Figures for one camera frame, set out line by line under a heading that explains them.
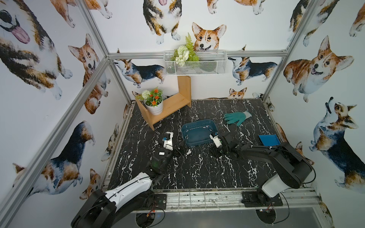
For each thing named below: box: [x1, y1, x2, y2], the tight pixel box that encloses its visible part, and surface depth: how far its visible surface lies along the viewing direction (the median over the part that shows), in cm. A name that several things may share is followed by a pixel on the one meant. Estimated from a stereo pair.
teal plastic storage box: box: [181, 119, 220, 147], surface depth 105 cm
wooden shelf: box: [134, 75, 192, 131], surface depth 109 cm
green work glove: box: [223, 110, 252, 127], surface depth 110 cm
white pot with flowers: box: [134, 86, 164, 116], surface depth 97 cm
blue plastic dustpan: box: [258, 133, 281, 147], surface depth 100 cm
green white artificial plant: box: [170, 32, 200, 67], surface depth 82 cm
